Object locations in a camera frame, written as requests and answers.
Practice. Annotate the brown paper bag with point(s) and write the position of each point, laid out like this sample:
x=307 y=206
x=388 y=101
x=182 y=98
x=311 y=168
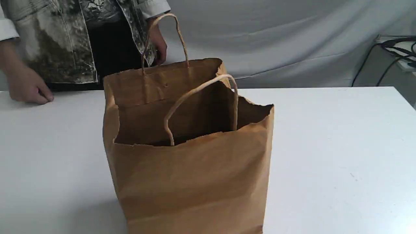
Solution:
x=187 y=153

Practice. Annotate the patterned grey jacket torso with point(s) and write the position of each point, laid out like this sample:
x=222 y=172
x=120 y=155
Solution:
x=53 y=38

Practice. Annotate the person's right forearm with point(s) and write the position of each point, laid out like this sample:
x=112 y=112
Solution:
x=10 y=62

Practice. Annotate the person's left hand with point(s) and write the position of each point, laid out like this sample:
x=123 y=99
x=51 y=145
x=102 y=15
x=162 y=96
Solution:
x=159 y=43

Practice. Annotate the grey backdrop cloth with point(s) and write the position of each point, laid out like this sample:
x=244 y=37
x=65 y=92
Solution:
x=261 y=35

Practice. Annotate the person's right hand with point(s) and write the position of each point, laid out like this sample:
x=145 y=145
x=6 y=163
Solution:
x=25 y=85

